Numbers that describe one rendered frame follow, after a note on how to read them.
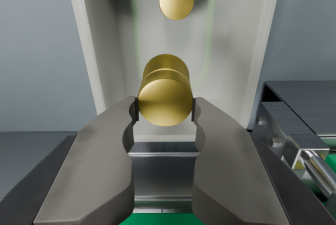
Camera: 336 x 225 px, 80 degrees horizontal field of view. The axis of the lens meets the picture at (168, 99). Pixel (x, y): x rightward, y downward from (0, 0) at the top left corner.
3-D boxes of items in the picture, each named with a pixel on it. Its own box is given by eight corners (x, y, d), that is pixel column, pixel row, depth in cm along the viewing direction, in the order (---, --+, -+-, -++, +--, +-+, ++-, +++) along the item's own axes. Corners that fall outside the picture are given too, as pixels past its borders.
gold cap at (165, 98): (142, 53, 15) (133, 76, 11) (190, 53, 15) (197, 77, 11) (144, 95, 17) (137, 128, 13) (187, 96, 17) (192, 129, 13)
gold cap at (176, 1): (159, -20, 22) (157, -20, 19) (191, -19, 22) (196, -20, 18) (160, 15, 24) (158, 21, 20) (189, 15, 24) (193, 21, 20)
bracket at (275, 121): (241, 157, 29) (260, 202, 23) (254, 101, 25) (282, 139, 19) (266, 157, 29) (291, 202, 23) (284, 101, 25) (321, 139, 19)
